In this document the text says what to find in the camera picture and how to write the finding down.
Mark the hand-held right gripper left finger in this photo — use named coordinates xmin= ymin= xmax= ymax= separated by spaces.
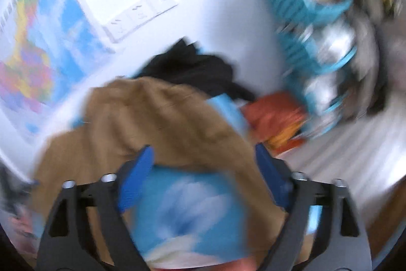
xmin=36 ymin=146 xmax=155 ymax=271

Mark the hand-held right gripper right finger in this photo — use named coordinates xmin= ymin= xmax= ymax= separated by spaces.
xmin=255 ymin=143 xmax=372 ymax=271

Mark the brown large garment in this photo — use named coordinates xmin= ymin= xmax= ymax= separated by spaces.
xmin=32 ymin=77 xmax=306 ymax=260

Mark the blue printed bedsheet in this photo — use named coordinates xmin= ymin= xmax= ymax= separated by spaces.
xmin=70 ymin=93 xmax=324 ymax=269

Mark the orange cloth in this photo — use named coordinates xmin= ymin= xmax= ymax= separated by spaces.
xmin=242 ymin=91 xmax=310 ymax=153

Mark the black garment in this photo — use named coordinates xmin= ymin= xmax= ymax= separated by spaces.
xmin=136 ymin=38 xmax=256 ymax=102

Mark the blue plastic rack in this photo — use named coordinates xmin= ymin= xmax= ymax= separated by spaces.
xmin=258 ymin=0 xmax=358 ymax=139

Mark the colourful wall map poster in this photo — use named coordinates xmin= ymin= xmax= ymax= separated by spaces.
xmin=0 ymin=0 xmax=115 ymax=145

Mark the white wall socket panel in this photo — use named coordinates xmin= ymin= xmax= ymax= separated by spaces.
xmin=103 ymin=0 xmax=179 ymax=43

